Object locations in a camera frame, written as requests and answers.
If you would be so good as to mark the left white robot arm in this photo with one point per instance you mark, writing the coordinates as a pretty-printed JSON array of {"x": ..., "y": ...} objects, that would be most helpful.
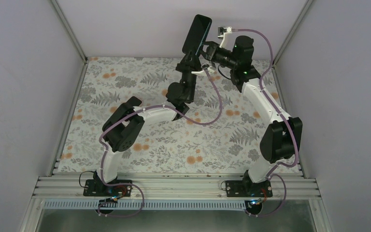
[{"x": 122, "y": 128}]

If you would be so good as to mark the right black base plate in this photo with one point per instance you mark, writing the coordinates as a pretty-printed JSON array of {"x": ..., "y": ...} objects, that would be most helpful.
[{"x": 238, "y": 188}]

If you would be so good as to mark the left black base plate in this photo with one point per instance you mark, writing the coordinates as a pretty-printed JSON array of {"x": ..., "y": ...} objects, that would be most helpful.
[{"x": 96, "y": 188}]

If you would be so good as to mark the aluminium mounting rail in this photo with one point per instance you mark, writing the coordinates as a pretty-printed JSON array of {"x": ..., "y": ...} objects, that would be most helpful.
[{"x": 176, "y": 186}]

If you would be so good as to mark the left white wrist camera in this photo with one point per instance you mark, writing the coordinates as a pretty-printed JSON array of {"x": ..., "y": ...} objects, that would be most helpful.
[{"x": 206, "y": 68}]

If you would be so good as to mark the floral patterned mat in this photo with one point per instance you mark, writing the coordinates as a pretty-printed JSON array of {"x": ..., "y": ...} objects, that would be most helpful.
[{"x": 220, "y": 134}]

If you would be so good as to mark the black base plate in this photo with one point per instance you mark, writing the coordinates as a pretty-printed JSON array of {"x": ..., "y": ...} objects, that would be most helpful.
[
  {"x": 96, "y": 188},
  {"x": 238, "y": 188}
]

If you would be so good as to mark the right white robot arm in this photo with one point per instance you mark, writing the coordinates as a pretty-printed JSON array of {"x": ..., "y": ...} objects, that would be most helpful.
[{"x": 280, "y": 144}]

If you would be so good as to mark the white slotted cable duct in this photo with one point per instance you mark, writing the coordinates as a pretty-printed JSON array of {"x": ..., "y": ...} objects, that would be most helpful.
[{"x": 234, "y": 205}]

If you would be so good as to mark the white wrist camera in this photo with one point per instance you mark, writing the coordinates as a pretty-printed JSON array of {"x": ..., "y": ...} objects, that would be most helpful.
[
  {"x": 223, "y": 34},
  {"x": 206, "y": 68}
]

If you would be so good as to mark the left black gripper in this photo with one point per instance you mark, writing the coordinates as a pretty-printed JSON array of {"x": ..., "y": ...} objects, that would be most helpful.
[{"x": 186, "y": 65}]

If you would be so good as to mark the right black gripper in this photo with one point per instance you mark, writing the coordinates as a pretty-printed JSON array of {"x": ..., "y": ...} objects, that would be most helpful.
[{"x": 209, "y": 54}]

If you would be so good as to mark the phone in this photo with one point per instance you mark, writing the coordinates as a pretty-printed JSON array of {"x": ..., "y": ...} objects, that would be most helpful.
[{"x": 197, "y": 34}]

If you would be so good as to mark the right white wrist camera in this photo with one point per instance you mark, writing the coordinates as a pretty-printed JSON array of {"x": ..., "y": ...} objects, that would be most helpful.
[{"x": 223, "y": 34}]

